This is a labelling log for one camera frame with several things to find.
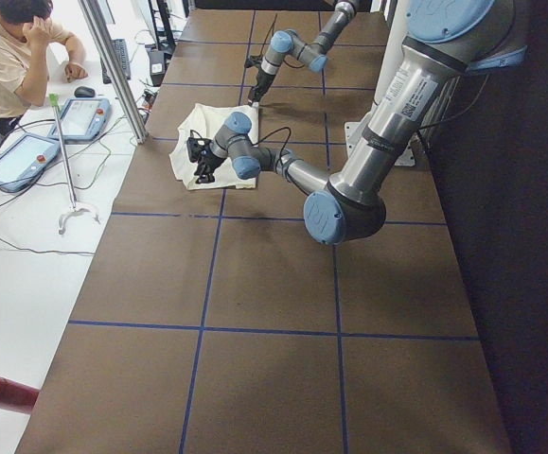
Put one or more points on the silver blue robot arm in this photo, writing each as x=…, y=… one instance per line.
x=443, y=40
x=287, y=43

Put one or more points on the cream cat print t-shirt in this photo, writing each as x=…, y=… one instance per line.
x=206, y=121

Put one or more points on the aluminium frame post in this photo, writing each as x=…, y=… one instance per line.
x=101, y=36

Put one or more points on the red cylinder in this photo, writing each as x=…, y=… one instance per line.
x=17, y=397

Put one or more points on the teach pendant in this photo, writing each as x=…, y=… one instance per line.
x=82, y=119
x=24, y=161

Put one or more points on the teach pendant far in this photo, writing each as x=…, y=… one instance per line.
x=82, y=119

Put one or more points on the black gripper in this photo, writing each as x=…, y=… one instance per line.
x=260, y=84
x=205, y=165

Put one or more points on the black computer mouse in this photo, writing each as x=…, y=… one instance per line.
x=84, y=92

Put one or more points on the teach pendant near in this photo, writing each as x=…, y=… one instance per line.
x=24, y=161

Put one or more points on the metal reacher grabber stick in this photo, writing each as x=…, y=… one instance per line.
x=76, y=207

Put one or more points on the seated person beige shirt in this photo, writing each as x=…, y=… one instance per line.
x=26, y=32

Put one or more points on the black keyboard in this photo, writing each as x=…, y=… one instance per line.
x=122, y=55

